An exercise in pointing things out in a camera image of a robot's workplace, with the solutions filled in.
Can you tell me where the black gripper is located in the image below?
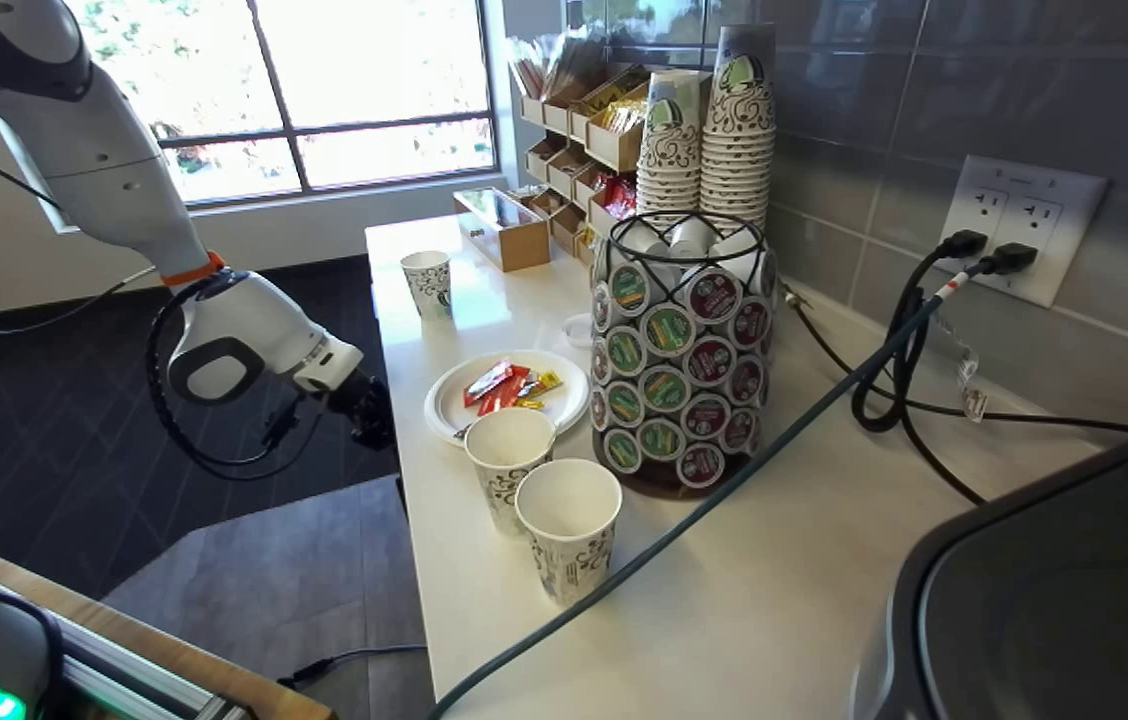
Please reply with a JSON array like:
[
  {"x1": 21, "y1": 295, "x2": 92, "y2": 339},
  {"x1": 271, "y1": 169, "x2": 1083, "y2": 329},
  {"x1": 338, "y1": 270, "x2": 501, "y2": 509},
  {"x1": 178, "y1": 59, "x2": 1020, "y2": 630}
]
[{"x1": 308, "y1": 366, "x2": 399, "y2": 457}]

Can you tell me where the white paper plate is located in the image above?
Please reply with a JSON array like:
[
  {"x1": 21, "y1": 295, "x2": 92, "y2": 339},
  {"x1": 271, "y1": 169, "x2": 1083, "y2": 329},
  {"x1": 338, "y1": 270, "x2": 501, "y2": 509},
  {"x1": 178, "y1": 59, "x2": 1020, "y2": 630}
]
[{"x1": 421, "y1": 348, "x2": 592, "y2": 446}]

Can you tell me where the red snack packet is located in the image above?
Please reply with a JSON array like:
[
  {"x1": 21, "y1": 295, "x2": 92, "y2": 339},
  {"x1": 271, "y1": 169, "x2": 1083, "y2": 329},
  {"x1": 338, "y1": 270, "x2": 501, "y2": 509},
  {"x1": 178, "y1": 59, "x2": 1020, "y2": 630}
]
[{"x1": 462, "y1": 356, "x2": 538, "y2": 415}]

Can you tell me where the small patterned paper cup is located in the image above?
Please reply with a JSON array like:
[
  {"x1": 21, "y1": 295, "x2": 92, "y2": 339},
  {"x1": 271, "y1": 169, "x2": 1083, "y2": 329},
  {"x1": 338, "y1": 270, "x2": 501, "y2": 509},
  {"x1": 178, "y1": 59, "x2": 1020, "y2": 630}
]
[{"x1": 396, "y1": 245, "x2": 456, "y2": 323}]

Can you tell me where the yellow candy packet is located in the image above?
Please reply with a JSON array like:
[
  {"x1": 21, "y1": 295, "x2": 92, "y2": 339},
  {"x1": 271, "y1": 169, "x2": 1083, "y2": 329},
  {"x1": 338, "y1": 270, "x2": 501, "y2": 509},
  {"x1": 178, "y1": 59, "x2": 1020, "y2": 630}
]
[{"x1": 514, "y1": 366, "x2": 568, "y2": 409}]

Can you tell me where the grey floor mat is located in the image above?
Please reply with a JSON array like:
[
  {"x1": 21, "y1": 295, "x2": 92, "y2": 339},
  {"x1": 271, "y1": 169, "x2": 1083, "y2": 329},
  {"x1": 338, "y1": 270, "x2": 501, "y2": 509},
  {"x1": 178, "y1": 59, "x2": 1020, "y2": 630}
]
[{"x1": 100, "y1": 466, "x2": 445, "y2": 720}]

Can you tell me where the wooden tea box tray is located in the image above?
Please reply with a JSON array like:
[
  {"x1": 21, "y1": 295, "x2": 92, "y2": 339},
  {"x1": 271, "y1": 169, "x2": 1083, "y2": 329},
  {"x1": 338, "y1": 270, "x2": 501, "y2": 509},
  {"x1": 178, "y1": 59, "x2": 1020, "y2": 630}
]
[{"x1": 453, "y1": 183, "x2": 555, "y2": 275}]

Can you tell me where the wooden snack rack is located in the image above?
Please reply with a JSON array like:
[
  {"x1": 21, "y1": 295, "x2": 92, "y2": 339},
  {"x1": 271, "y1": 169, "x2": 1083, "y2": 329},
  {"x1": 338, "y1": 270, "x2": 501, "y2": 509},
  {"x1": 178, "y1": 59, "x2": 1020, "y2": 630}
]
[{"x1": 510, "y1": 32, "x2": 658, "y2": 259}]

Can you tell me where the short paper cup stack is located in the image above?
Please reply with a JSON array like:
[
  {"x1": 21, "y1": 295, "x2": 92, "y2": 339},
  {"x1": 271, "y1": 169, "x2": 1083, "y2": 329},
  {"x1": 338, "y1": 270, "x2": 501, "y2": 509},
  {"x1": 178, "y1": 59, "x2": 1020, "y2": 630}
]
[{"x1": 633, "y1": 69, "x2": 707, "y2": 218}]

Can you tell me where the tall paper cup stack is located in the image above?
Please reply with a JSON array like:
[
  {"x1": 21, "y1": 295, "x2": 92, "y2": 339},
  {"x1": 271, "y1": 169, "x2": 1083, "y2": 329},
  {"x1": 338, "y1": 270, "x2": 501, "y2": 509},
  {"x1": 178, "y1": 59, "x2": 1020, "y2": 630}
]
[{"x1": 698, "y1": 22, "x2": 782, "y2": 233}]

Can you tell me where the black coffee machine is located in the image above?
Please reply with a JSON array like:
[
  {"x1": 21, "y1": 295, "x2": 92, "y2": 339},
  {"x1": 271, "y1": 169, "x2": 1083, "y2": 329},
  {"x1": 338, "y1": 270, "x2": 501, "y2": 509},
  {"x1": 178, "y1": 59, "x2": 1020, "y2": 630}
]
[{"x1": 852, "y1": 403, "x2": 1128, "y2": 720}]

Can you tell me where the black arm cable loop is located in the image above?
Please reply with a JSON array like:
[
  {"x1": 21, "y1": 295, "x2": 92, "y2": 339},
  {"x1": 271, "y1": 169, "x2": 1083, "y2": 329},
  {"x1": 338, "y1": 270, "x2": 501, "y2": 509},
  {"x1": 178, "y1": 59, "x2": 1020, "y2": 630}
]
[{"x1": 140, "y1": 266, "x2": 329, "y2": 485}]

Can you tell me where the black floor cable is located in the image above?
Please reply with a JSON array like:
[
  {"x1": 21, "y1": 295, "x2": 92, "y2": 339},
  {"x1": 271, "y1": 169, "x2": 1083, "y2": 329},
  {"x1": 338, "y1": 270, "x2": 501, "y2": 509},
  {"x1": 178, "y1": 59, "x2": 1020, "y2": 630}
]
[{"x1": 271, "y1": 640, "x2": 431, "y2": 689}]

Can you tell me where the wire coffee pod carousel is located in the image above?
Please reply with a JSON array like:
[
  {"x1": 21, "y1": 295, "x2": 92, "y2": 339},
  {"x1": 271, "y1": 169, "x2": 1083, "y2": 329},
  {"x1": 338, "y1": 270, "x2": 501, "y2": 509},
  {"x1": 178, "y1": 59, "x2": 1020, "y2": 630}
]
[{"x1": 585, "y1": 205, "x2": 778, "y2": 501}]

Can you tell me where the aluminium rail frame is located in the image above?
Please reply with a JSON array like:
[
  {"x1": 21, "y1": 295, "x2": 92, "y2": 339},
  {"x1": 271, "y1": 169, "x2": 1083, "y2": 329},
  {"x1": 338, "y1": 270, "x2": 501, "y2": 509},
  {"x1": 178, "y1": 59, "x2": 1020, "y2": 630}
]
[{"x1": 41, "y1": 603, "x2": 251, "y2": 720}]

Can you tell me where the white cable tag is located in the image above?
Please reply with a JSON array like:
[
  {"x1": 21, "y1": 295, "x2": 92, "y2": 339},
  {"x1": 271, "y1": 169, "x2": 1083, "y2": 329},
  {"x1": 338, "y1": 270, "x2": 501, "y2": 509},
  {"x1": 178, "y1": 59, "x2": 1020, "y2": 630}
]
[{"x1": 957, "y1": 350, "x2": 991, "y2": 427}]

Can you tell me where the black plug power cable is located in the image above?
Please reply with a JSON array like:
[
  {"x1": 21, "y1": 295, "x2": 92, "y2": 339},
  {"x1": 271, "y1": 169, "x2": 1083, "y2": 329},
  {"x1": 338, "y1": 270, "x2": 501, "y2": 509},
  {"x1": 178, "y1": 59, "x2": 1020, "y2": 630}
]
[
  {"x1": 850, "y1": 224, "x2": 991, "y2": 440},
  {"x1": 892, "y1": 238, "x2": 1045, "y2": 512}
]

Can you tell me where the thin black cable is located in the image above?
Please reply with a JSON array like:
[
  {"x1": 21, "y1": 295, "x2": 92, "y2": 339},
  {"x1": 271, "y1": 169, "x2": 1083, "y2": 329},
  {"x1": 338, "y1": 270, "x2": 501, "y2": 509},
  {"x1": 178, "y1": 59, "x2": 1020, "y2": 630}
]
[{"x1": 773, "y1": 280, "x2": 1128, "y2": 444}]

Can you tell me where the white wall power outlet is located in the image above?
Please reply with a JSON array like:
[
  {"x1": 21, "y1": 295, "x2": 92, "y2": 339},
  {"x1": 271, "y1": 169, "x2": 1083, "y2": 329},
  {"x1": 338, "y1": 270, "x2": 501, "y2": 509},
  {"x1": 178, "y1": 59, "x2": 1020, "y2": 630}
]
[{"x1": 937, "y1": 153, "x2": 1113, "y2": 307}]

